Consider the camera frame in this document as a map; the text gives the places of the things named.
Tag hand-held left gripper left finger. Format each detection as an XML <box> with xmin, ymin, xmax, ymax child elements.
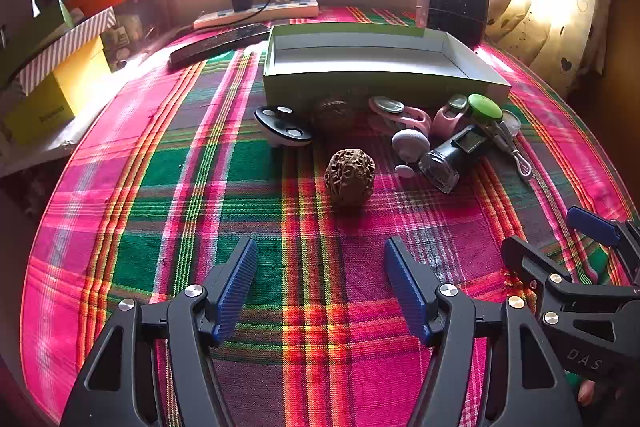
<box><xmin>59</xmin><ymin>236</ymin><xmax>258</xmax><ymax>427</ymax></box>

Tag black oval gadget white buttons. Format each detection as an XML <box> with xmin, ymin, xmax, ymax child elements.
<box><xmin>254</xmin><ymin>104</ymin><xmax>314</xmax><ymax>150</ymax></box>

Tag green white cardboard box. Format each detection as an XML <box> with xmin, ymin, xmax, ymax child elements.
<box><xmin>262</xmin><ymin>24</ymin><xmax>512</xmax><ymax>110</ymax></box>

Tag plaid tablecloth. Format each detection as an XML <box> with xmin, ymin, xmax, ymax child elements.
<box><xmin>20</xmin><ymin>4</ymin><xmax>638</xmax><ymax>427</ymax></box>

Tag black flashlight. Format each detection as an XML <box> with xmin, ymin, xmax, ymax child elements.
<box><xmin>418</xmin><ymin>125</ymin><xmax>490</xmax><ymax>194</ymax></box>

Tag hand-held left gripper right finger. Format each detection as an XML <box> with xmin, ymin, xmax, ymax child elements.
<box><xmin>384</xmin><ymin>237</ymin><xmax>583</xmax><ymax>427</ymax></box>

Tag white mushroom knob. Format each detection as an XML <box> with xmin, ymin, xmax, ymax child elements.
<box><xmin>391</xmin><ymin>128</ymin><xmax>431</xmax><ymax>178</ymax></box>

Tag white short cable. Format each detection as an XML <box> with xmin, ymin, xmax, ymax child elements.
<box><xmin>487</xmin><ymin>119</ymin><xmax>535</xmax><ymax>182</ymax></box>

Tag beige power strip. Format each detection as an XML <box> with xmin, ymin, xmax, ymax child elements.
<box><xmin>194</xmin><ymin>0</ymin><xmax>320</xmax><ymax>30</ymax></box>

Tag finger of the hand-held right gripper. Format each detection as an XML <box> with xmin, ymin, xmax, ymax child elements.
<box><xmin>567</xmin><ymin>206</ymin><xmax>640</xmax><ymax>285</ymax></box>
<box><xmin>501</xmin><ymin>234</ymin><xmax>576</xmax><ymax>333</ymax></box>

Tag person's right hand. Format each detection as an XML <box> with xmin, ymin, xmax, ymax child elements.
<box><xmin>577</xmin><ymin>379</ymin><xmax>598</xmax><ymax>408</ymax></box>

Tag green card box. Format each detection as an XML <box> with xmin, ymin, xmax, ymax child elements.
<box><xmin>0</xmin><ymin>0</ymin><xmax>76</xmax><ymax>88</ymax></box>

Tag yellow box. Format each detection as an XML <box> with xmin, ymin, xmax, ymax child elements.
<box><xmin>2</xmin><ymin>36</ymin><xmax>112</xmax><ymax>146</ymax></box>

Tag small grey desk heater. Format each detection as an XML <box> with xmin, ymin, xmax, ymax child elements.
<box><xmin>417</xmin><ymin>0</ymin><xmax>490</xmax><ymax>50</ymax></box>

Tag black smartphone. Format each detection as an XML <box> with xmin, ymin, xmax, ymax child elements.
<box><xmin>169</xmin><ymin>23</ymin><xmax>272</xmax><ymax>68</ymax></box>

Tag striped box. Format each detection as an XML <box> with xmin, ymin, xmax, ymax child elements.
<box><xmin>19</xmin><ymin>7</ymin><xmax>117</xmax><ymax>96</ymax></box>

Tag pink ear hook clip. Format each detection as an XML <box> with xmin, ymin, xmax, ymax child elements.
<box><xmin>432</xmin><ymin>94</ymin><xmax>470</xmax><ymax>136</ymax></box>
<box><xmin>369</xmin><ymin>96</ymin><xmax>432</xmax><ymax>138</ymax></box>

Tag brown walnut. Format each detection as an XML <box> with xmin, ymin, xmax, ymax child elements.
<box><xmin>314</xmin><ymin>96</ymin><xmax>356</xmax><ymax>132</ymax></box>
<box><xmin>324</xmin><ymin>148</ymin><xmax>376</xmax><ymax>206</ymax></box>

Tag green top white stopper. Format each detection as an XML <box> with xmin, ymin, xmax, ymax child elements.
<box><xmin>466</xmin><ymin>93</ymin><xmax>505</xmax><ymax>128</ymax></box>

